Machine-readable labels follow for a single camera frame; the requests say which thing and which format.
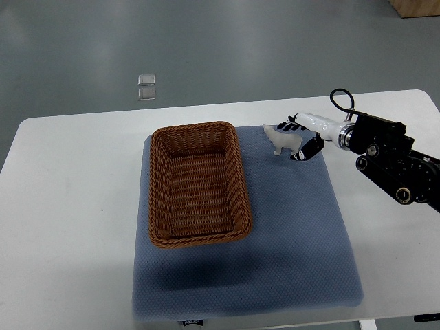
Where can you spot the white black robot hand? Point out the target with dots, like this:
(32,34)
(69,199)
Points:
(326,130)

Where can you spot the white bear figurine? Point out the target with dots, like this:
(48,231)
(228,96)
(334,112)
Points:
(282,140)

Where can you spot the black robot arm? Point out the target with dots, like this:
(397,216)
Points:
(386,155)

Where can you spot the brown wicker basket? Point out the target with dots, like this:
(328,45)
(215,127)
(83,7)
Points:
(197,189)

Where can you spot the blue-grey textured mat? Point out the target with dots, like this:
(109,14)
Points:
(297,256)

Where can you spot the wooden box corner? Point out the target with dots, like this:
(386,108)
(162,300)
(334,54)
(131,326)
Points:
(416,8)

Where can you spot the black table control panel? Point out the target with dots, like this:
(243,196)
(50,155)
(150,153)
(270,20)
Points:
(430,317)

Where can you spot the upper silver floor plate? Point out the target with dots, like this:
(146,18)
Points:
(146,79)

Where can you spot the black mat label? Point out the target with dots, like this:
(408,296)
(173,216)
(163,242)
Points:
(193,322)

